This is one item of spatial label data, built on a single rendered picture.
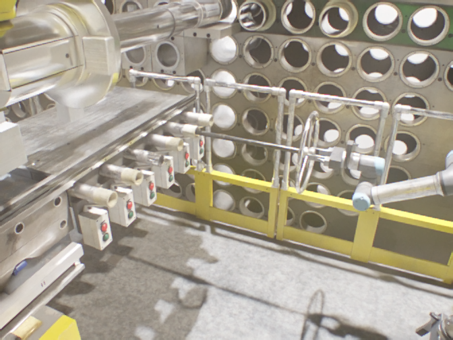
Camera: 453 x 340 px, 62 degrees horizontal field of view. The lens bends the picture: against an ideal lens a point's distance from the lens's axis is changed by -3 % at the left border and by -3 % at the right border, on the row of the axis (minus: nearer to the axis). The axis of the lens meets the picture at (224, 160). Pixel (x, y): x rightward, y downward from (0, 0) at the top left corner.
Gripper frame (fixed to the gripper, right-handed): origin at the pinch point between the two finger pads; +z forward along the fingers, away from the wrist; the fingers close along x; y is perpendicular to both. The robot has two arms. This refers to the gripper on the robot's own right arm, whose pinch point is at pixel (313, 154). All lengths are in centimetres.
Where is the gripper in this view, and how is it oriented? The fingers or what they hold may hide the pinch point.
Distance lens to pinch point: 182.6
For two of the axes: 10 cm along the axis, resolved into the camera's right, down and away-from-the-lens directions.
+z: -9.2, -1.9, 3.6
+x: 4.0, -4.7, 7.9
